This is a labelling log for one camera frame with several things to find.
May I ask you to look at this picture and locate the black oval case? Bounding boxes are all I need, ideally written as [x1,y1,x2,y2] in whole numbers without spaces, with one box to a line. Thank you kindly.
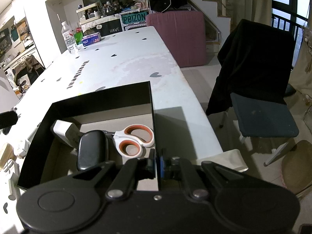
[77,130,109,171]

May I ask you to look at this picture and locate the black cardboard box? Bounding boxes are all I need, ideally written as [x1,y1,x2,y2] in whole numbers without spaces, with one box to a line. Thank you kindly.
[17,81,155,190]

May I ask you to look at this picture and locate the beige power bank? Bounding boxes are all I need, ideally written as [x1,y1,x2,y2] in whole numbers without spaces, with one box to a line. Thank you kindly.
[0,143,17,170]

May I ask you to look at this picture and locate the orange white scissors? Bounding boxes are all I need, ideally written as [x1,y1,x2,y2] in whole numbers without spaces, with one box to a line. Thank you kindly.
[104,124,155,159]

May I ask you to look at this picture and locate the white power adapter in box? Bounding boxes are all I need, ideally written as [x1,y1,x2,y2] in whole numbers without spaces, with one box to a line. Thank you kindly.
[51,120,82,149]

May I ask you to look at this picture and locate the black office chair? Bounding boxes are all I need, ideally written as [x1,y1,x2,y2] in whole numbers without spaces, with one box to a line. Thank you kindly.
[206,19,300,168]

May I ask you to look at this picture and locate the white tablecloth with hearts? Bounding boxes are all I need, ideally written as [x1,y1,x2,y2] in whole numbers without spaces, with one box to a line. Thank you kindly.
[0,25,249,234]

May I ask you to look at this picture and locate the brown round stool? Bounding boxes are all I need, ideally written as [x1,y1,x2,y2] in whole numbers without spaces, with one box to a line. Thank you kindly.
[281,140,311,197]

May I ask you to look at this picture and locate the blue tissue box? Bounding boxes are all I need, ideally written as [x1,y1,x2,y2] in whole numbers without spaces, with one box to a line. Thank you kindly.
[82,32,101,47]

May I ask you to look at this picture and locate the green plastic bag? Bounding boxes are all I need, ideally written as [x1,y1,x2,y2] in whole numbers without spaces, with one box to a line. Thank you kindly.
[74,27,83,45]

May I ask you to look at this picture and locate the clear water bottle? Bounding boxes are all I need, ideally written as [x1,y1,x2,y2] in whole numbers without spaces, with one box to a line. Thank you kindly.
[61,21,78,53]

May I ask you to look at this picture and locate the white shelf rack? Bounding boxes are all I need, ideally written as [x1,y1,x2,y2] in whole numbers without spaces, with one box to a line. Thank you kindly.
[76,2,103,26]

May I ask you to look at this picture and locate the staircase with railing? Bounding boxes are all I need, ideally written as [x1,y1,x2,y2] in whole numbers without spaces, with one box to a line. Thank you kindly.
[188,0,231,48]

